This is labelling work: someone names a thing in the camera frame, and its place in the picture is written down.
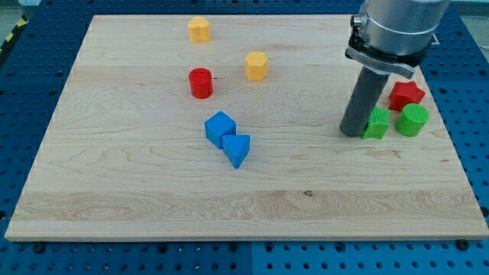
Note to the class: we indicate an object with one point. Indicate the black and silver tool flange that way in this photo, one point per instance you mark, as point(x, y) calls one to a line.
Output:
point(383, 63)

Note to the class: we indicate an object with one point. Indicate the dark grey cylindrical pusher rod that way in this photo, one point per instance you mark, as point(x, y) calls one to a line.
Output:
point(367, 91)

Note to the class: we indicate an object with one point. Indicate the green star block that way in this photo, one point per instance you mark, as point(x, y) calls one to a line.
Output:
point(378, 124)

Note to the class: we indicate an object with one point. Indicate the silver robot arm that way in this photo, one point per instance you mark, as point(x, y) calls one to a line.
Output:
point(387, 37)

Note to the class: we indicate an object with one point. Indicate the red star block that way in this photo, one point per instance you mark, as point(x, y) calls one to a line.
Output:
point(404, 93)

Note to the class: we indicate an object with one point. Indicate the green cylinder block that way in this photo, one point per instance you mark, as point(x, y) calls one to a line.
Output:
point(412, 120)

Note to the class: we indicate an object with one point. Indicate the yellow hexagon block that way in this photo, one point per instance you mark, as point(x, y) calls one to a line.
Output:
point(256, 66)

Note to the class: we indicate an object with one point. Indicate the blue triangle block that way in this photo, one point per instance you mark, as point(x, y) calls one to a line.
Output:
point(236, 148)

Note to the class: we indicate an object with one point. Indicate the blue cube block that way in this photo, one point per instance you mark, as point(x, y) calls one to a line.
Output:
point(219, 125)

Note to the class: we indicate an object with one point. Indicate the red cylinder block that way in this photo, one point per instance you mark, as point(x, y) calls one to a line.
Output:
point(200, 81)

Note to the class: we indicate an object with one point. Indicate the yellow heart block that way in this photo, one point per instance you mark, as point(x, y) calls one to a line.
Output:
point(199, 30)

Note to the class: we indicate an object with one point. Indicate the light wooden board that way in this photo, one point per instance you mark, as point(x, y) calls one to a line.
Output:
point(126, 158)

